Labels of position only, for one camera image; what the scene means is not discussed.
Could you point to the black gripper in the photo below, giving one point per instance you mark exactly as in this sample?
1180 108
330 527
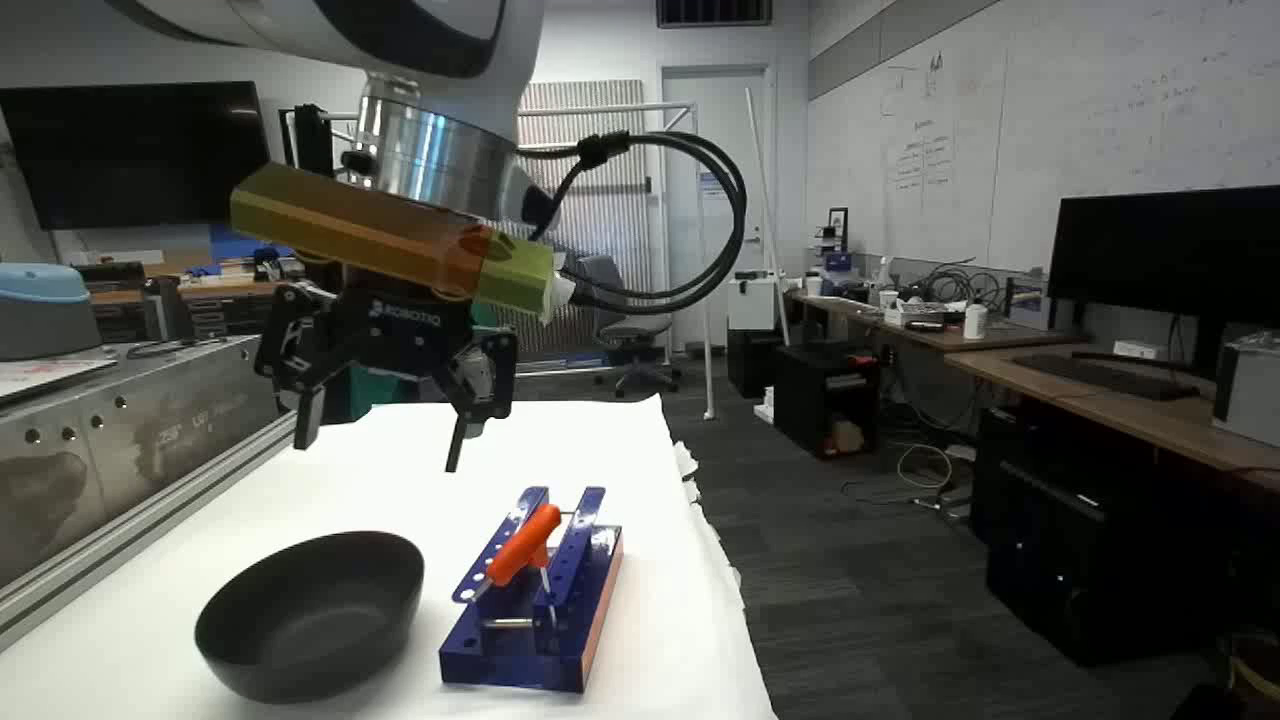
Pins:
385 325

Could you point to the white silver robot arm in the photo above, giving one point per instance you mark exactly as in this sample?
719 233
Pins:
441 160

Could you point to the black bowl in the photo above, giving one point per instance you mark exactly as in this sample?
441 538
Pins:
310 621

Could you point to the office chair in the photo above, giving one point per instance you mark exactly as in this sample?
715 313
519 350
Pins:
637 341

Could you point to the white table cover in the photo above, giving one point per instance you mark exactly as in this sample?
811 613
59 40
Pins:
642 452

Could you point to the white door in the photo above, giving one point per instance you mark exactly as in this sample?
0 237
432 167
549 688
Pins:
695 201

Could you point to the blue-grey device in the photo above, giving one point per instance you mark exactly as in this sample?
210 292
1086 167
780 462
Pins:
43 311

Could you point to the black cabinet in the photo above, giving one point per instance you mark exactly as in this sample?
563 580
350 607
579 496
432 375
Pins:
827 402

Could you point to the black ceiling vent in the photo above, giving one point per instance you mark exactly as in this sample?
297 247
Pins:
715 11

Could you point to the white cup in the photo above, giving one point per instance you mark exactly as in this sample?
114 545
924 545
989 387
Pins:
974 320

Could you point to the black computer tower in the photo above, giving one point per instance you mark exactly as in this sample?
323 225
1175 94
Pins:
1095 560

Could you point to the wooden desk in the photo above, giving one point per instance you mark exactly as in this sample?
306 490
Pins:
1144 414

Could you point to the black desk monitor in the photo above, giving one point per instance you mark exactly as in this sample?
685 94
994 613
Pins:
1162 261

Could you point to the grey box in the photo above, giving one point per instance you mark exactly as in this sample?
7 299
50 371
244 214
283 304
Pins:
1249 391

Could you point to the yellow-green wrist camera box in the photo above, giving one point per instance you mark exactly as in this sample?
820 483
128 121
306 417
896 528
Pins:
385 240

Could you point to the aluminium profile rail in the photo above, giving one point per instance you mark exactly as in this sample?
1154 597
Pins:
121 534

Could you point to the black wall screen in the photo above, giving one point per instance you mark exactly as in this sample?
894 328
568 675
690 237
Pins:
133 153

